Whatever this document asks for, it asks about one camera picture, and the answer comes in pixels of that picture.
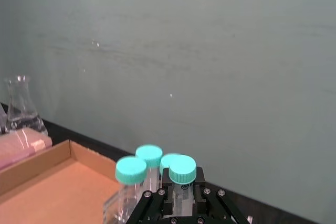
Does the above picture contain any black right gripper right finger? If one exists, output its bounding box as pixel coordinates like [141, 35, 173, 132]
[193, 167, 248, 224]

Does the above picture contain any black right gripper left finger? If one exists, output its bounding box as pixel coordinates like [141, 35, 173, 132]
[128, 167, 174, 224]

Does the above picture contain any clear tube with teal cap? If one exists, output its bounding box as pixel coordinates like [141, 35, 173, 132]
[114, 155, 148, 224]
[168, 154, 198, 218]
[135, 144, 164, 194]
[159, 153, 182, 176]

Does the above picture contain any clear plastic tube rack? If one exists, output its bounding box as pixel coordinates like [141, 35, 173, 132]
[102, 188, 141, 224]

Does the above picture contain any shallow brown cardboard tray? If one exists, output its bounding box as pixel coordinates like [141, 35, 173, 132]
[0, 140, 122, 224]

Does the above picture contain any pink plastic-wrapped pack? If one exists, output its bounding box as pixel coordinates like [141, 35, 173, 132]
[0, 126, 54, 170]

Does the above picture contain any clear glass conical flask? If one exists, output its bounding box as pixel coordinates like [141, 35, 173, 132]
[3, 74, 49, 137]

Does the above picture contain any clear glass vessel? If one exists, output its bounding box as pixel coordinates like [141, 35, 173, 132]
[0, 103, 9, 134]

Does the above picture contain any plain pale wall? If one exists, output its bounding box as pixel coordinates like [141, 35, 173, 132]
[0, 0, 336, 222]

